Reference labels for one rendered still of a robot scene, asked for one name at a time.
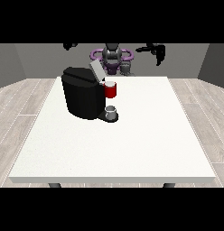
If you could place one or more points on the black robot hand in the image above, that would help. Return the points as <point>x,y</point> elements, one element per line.
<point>160,51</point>
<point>68,45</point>

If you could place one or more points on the pale grey machine lid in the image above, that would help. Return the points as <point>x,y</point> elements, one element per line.
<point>97,69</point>

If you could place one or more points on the small grey coffee pod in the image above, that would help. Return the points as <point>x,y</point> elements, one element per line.
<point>125,69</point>

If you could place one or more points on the black coffee machine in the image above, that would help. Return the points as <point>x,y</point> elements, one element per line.
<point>82,96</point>

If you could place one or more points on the red pod holder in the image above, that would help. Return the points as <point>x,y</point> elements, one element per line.
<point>110,90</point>

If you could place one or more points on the grey robot trunk purple rings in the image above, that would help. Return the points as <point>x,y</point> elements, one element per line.
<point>110,57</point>

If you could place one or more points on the small grey cup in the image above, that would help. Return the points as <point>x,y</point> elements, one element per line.
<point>110,112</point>

